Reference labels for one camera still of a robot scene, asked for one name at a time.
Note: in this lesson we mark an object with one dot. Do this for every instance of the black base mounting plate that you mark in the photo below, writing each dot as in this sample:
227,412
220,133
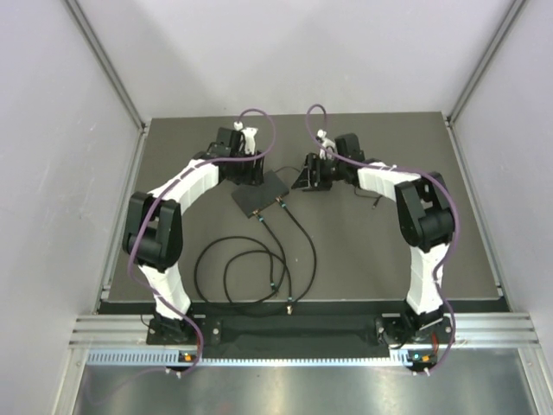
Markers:
251,347

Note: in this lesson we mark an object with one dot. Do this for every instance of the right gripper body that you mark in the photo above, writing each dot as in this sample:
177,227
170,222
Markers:
327,171

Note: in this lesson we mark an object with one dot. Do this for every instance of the slotted grey cable duct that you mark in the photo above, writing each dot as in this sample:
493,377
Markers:
179,358

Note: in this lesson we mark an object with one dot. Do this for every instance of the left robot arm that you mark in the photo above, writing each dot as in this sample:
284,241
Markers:
153,236

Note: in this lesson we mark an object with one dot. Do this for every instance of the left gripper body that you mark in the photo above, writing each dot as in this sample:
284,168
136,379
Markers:
243,169

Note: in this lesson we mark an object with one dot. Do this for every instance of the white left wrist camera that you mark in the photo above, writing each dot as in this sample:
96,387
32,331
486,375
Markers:
247,138

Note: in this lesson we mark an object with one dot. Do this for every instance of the aluminium front frame rail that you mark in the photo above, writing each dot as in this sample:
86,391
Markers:
464,330

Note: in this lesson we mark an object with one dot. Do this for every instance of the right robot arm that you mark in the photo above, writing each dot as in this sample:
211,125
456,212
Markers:
425,217

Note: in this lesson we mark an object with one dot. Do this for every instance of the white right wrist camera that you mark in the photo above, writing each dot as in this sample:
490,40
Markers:
328,147

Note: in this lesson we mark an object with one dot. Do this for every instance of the dark grey network switch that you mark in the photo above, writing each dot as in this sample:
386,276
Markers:
252,200

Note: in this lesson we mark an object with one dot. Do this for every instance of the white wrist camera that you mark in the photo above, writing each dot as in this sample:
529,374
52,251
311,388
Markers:
247,138
328,147

